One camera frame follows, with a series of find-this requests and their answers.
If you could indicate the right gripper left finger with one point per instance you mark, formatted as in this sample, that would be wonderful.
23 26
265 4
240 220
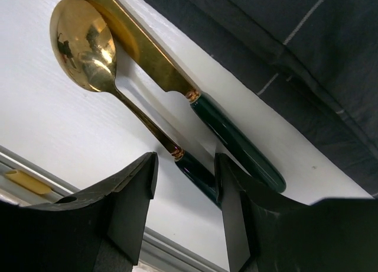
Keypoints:
99 228

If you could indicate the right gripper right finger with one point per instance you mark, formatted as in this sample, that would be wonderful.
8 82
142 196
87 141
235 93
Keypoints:
266 231

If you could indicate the dark plaid cloth placemat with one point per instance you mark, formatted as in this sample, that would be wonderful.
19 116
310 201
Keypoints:
313 61

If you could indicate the gold spoon green handle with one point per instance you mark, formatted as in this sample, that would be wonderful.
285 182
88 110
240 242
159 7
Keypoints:
84 48

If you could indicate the gold knife green handle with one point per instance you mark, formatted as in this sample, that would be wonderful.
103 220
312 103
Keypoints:
167 74

